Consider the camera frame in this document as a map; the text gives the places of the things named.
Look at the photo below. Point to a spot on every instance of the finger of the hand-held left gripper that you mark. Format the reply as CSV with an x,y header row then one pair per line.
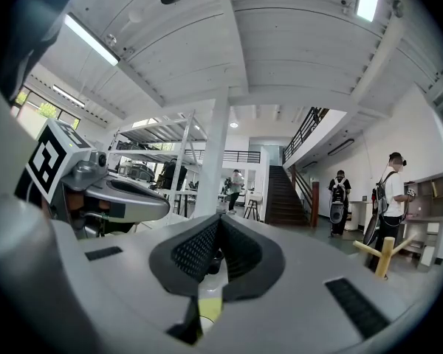
x,y
136,205

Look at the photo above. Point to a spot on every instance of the white square pillar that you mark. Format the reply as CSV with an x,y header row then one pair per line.
x,y
213,160

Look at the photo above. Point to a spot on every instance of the black wall lamp bar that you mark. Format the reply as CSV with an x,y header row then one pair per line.
x,y
340,146

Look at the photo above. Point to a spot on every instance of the white bar stool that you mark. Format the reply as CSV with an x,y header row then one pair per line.
x,y
253,203

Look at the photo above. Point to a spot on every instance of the round ceiling lamp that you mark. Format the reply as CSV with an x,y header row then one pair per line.
x,y
233,125

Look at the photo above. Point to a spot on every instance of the wooden peg stand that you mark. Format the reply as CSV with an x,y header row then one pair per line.
x,y
384,256

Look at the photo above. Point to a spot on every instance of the person's dark blue clothing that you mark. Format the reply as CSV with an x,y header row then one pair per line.
x,y
26,24

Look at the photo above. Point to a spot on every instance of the dark wooden staircase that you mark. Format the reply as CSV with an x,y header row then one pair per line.
x,y
284,197

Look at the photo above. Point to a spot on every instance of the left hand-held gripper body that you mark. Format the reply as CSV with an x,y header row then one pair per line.
x,y
55,160

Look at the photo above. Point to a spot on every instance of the black balcony railing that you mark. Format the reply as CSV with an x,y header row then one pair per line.
x,y
302,131

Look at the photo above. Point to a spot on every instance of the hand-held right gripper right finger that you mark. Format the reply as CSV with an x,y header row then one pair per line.
x,y
299,308

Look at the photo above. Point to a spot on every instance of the white metal shelf rack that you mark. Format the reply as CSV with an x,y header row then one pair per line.
x,y
158,135

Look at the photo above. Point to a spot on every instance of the grey open cupboard unit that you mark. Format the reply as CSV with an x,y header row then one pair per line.
x,y
428,212

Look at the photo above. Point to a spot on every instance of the black framed window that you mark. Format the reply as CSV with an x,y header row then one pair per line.
x,y
44,109

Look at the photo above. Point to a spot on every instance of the white pedestal table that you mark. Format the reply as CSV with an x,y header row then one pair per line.
x,y
359,214

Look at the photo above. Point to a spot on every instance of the black cup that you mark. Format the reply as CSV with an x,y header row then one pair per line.
x,y
217,263

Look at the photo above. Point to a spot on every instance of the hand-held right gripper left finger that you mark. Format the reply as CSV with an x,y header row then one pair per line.
x,y
133,290

